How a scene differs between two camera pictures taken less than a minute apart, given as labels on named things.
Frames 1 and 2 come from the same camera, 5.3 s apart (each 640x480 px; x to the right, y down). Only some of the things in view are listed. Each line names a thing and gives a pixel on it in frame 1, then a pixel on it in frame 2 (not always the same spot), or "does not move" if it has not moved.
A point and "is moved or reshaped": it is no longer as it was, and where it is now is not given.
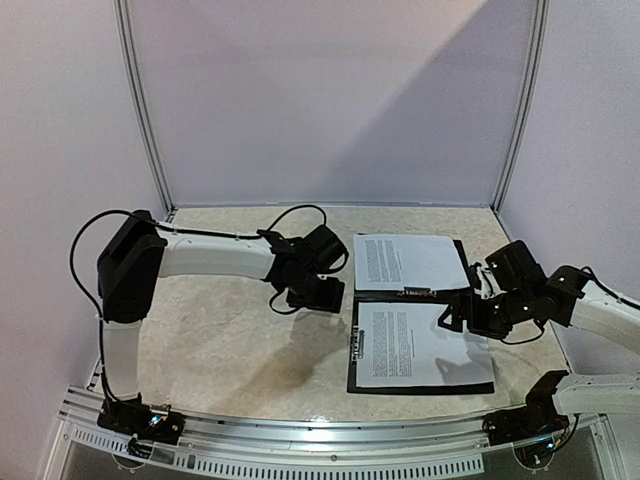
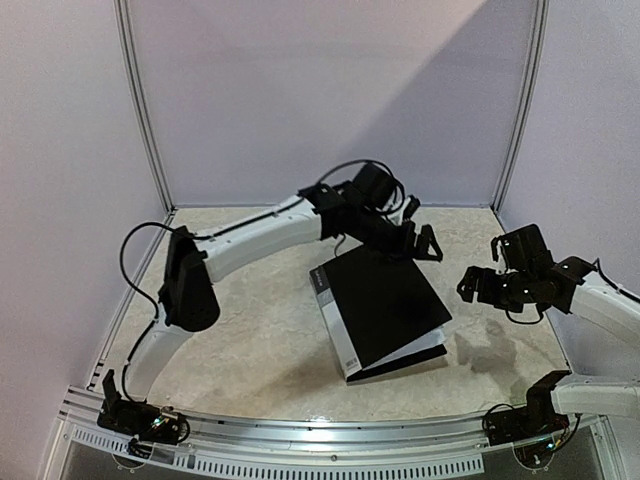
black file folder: [403, 285] is moved or reshaped
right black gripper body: [463, 314] → [489, 282]
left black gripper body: [309, 293] → [376, 236]
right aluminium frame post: [530, 97] does not move
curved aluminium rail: [334, 439] does not move
